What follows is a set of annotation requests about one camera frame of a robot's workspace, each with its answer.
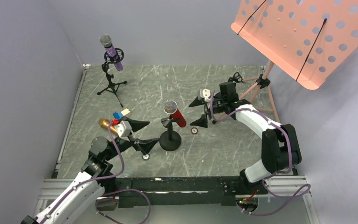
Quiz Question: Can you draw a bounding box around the black round-base clip stand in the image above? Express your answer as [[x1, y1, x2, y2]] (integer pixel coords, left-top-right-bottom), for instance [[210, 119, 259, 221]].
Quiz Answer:
[[159, 116, 182, 152]]

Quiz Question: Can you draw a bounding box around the red glitter microphone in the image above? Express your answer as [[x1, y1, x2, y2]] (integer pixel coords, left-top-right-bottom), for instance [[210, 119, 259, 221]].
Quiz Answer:
[[164, 100, 187, 128]]

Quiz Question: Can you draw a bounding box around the black round-base mic stand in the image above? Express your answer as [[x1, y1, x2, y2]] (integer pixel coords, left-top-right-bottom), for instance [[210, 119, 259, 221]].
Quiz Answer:
[[228, 72, 243, 83]]

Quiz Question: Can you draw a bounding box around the gold microphone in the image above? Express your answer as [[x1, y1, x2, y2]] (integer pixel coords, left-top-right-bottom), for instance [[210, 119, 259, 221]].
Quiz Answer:
[[98, 118, 118, 136]]

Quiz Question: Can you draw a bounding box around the black tripod shock-mount stand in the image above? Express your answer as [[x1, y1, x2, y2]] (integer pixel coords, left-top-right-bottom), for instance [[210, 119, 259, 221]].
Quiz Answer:
[[97, 48, 128, 108]]

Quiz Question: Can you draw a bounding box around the purple glitter microphone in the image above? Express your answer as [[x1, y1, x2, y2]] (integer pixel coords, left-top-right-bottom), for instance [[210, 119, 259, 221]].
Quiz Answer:
[[99, 34, 124, 71]]

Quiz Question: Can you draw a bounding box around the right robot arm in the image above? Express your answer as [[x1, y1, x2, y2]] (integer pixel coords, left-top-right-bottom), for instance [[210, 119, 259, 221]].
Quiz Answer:
[[189, 82, 302, 184]]

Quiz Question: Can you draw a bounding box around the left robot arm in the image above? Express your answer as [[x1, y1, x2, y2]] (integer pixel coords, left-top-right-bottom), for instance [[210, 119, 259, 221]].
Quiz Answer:
[[22, 116, 158, 224]]

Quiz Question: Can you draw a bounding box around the pink music stand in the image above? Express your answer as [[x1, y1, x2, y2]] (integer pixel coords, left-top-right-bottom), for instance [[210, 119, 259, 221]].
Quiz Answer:
[[229, 0, 358, 125]]

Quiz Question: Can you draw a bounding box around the brown poker chip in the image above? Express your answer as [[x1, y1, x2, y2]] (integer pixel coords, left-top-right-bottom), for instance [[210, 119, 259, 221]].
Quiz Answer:
[[191, 127, 199, 134]]

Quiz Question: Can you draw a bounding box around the blue white block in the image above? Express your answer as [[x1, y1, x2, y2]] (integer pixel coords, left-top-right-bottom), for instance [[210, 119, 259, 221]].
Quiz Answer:
[[113, 108, 131, 119]]

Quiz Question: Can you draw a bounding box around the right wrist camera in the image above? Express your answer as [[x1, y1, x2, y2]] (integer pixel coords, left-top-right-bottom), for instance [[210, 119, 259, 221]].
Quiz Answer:
[[197, 89, 211, 103]]

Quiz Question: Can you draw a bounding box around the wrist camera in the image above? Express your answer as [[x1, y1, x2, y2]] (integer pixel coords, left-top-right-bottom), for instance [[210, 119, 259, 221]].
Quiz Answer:
[[108, 119, 132, 138], [197, 89, 211, 103]]

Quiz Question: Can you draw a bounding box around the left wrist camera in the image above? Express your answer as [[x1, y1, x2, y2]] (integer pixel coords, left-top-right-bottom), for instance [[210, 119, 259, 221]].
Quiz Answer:
[[108, 119, 132, 138]]

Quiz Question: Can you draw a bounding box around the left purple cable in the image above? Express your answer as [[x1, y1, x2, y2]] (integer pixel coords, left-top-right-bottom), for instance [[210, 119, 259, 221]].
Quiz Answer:
[[38, 123, 152, 224]]

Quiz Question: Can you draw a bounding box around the purple cable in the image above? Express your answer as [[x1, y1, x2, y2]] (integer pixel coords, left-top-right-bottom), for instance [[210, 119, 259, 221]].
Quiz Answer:
[[209, 90, 312, 217], [38, 123, 152, 224]]

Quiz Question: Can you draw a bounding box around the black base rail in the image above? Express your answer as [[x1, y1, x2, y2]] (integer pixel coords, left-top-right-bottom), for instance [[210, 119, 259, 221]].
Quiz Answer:
[[105, 176, 267, 208]]

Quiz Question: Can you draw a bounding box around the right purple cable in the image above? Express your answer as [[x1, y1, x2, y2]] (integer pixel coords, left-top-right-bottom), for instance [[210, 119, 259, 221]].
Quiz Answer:
[[209, 90, 312, 217]]

